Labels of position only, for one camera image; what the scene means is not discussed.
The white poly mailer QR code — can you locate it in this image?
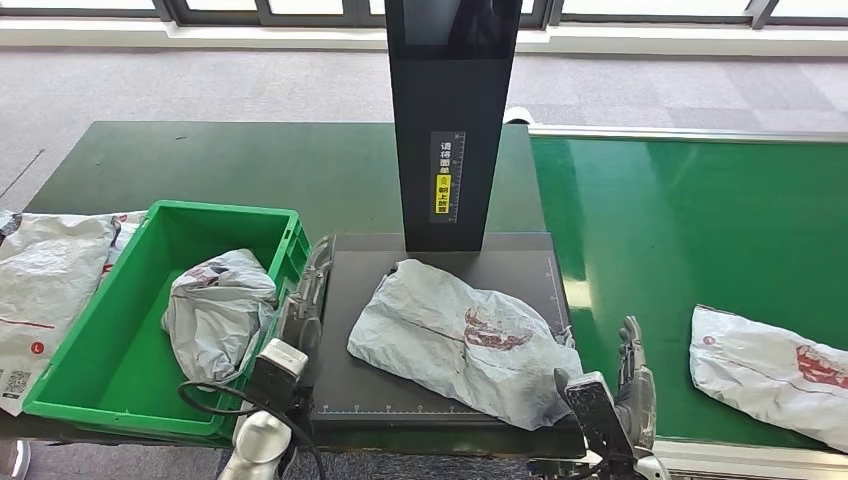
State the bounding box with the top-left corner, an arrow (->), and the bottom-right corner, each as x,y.
0,211 -> 124,419

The black inbound scanner machine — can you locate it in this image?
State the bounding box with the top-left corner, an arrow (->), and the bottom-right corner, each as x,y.
309,0 -> 588,435

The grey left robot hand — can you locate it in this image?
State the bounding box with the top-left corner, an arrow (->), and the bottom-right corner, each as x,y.
276,235 -> 336,363

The pale poly mailer red print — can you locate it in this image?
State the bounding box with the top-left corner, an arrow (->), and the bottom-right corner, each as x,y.
688,304 -> 848,455

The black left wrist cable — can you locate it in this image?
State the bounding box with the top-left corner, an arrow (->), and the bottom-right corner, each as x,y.
177,380 -> 329,480

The white poly mailer red lettering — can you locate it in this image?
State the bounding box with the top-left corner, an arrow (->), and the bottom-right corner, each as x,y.
99,210 -> 148,274

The grey poly mailer parcel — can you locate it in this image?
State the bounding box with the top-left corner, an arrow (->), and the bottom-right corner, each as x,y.
346,258 -> 586,432
160,248 -> 280,387

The green plastic crate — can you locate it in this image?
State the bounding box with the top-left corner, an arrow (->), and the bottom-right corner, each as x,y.
23,200 -> 313,442

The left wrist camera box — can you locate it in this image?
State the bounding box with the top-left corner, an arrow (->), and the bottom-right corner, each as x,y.
248,337 -> 311,412

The dark window frame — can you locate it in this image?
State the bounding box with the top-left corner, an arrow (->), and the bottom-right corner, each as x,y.
0,0 -> 848,31

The white window sill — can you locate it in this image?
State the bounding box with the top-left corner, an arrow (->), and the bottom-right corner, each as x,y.
0,18 -> 848,61

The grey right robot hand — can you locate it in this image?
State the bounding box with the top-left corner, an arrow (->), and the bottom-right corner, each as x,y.
553,315 -> 658,453

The green conveyor belt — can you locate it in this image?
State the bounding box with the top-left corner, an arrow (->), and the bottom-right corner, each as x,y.
529,135 -> 848,455

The yellow and grey ruler label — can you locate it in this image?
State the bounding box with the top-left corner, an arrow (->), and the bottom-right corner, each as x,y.
429,130 -> 467,225

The white rounded floor object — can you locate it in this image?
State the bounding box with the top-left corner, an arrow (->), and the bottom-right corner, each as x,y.
0,440 -> 31,480

